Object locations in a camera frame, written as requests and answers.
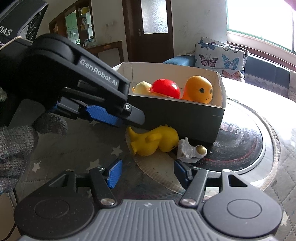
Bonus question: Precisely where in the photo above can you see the orange alien toy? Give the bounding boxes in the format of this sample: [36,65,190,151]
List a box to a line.
[180,75,213,104]

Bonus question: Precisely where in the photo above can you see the yellow rubber duck toy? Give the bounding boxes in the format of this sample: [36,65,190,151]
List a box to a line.
[126,124,179,157]

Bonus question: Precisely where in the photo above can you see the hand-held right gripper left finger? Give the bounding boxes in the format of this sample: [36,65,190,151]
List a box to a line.
[48,159,123,207]

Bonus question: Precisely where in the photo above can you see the grey sofa cushion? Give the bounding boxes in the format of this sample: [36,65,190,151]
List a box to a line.
[288,69,296,100]

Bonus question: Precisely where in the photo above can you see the green framed window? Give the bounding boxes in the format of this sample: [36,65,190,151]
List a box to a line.
[226,0,296,53]

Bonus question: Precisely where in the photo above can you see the red ball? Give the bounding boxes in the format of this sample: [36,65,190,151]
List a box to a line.
[149,78,181,99]

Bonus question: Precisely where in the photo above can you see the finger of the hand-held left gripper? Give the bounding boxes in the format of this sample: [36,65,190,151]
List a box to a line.
[55,97,123,127]
[121,103,146,128]

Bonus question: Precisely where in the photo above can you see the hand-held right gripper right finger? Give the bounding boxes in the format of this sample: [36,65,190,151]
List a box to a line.
[173,160,250,207]

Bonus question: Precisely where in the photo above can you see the round black glass cooktop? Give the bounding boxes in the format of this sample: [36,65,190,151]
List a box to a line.
[203,97,282,177]

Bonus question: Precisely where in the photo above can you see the blue sofa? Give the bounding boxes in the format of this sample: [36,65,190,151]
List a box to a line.
[163,54,296,103]

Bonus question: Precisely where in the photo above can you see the wooden display cabinet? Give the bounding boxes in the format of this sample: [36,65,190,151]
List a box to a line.
[48,0,98,47]

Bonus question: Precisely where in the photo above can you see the yellow plush toy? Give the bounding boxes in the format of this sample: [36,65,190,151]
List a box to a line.
[132,81,153,95]

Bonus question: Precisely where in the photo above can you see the grey star quilted mat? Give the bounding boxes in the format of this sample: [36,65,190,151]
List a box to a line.
[14,65,296,233]

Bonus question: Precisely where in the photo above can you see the dark wooden side table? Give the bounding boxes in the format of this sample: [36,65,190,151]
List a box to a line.
[86,40,123,68]

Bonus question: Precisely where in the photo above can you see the dark wooden door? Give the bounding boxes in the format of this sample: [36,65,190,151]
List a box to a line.
[122,0,174,63]

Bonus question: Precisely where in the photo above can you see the butterfly print pillow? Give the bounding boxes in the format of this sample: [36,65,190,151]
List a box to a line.
[194,43,249,70]
[200,36,227,46]
[221,69,245,82]

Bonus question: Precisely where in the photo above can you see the grey cardboard box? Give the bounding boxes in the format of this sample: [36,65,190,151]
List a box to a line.
[111,62,228,146]

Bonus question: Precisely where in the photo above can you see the white astronaut figurine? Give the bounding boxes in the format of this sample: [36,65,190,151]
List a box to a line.
[177,137,208,163]

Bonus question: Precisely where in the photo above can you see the person's left hand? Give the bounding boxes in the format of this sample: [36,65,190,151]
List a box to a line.
[0,113,68,193]

